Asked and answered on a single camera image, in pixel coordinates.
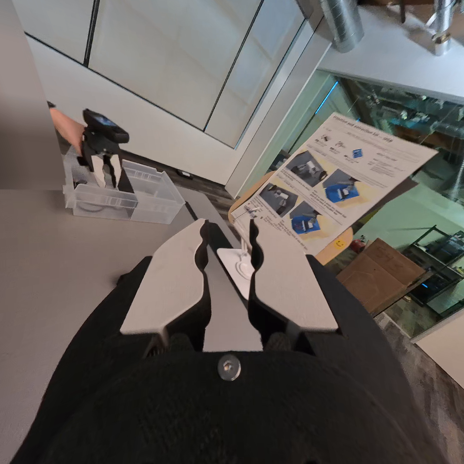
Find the silver air duct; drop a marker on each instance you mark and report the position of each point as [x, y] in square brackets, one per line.
[342, 21]

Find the brown cardboard boxes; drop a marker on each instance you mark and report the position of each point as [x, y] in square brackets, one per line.
[380, 279]

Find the black metal shelf rack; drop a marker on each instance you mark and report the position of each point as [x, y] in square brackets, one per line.
[446, 253]

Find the printed instruction sheet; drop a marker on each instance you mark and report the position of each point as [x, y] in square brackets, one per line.
[362, 163]

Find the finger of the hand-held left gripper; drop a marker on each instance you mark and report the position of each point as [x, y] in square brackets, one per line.
[115, 166]
[97, 172]

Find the person's left hand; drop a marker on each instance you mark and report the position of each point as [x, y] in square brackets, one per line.
[70, 128]

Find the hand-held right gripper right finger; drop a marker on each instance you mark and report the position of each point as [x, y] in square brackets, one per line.
[290, 290]

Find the white frosted glass door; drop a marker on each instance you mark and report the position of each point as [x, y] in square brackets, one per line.
[163, 54]

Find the small black floor object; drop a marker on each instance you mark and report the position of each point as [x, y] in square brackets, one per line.
[185, 174]

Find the clear plastic bin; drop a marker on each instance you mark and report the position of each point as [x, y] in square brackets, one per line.
[156, 203]

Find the dark bin divider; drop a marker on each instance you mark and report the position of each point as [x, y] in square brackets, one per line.
[125, 185]

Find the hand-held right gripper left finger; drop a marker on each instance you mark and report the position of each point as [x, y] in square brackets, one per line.
[170, 290]

